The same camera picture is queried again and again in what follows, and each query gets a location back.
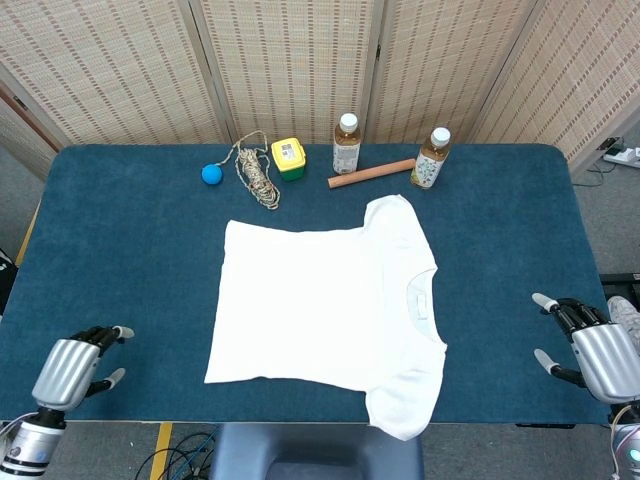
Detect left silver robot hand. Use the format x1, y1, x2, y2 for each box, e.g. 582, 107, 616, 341
30, 324, 135, 412

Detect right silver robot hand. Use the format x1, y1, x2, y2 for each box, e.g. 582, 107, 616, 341
531, 292, 640, 405

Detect white t-shirt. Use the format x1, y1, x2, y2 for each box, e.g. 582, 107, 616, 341
203, 194, 448, 442

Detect woven bamboo folding screen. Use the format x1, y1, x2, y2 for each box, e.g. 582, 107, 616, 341
0, 0, 640, 176

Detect white grey sneaker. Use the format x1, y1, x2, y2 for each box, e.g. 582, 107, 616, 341
607, 295, 640, 334

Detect black stand foot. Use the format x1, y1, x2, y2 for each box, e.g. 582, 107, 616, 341
598, 272, 640, 287

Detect blue felt table cloth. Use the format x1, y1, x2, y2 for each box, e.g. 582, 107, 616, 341
0, 143, 635, 426

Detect white power strip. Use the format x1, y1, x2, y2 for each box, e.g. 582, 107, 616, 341
602, 144, 640, 169

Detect tea bottle with floral label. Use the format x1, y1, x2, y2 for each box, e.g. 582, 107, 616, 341
410, 126, 453, 191

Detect wooden cylinder stick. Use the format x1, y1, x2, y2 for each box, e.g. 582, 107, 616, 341
327, 158, 417, 190

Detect yellow-lidded green container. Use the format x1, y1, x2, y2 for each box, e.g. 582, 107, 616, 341
270, 138, 308, 183

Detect tea bottle with text label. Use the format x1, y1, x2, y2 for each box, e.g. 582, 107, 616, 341
332, 112, 362, 176

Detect floor cables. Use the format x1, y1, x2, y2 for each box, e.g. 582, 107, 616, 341
134, 432, 219, 480

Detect braided rope bundle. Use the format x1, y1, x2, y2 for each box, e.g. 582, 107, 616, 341
220, 130, 282, 212

